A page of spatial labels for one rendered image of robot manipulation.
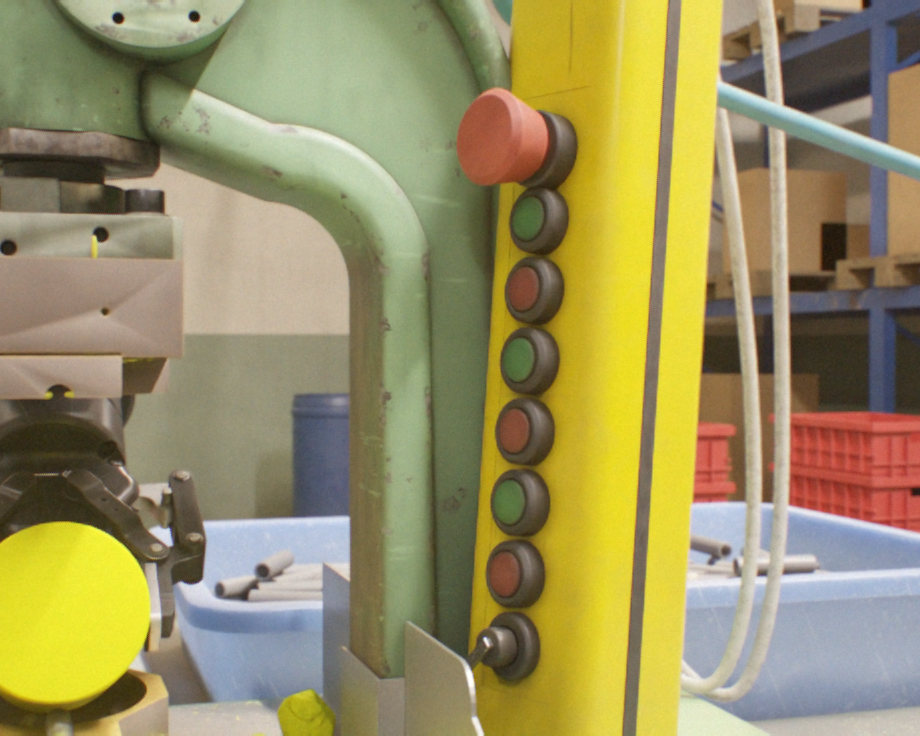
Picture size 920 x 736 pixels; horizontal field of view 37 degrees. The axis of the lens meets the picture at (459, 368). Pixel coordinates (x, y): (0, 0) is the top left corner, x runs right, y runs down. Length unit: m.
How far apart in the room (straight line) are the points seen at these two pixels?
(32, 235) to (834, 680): 0.61
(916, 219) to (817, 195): 1.56
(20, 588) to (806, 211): 7.85
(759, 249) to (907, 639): 7.19
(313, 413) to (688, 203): 6.96
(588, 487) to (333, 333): 8.47
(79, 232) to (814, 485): 4.10
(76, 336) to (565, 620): 0.22
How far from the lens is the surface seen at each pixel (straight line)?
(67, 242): 0.56
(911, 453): 4.37
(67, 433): 0.70
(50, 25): 0.58
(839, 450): 4.44
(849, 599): 0.93
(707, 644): 0.89
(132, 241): 0.56
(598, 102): 0.58
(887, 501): 4.34
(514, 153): 0.56
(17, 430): 0.70
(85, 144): 0.57
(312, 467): 7.56
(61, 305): 0.52
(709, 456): 4.00
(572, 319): 0.57
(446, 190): 0.62
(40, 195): 0.57
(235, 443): 8.92
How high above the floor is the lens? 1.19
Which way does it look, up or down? 1 degrees down
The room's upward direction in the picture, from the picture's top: straight up
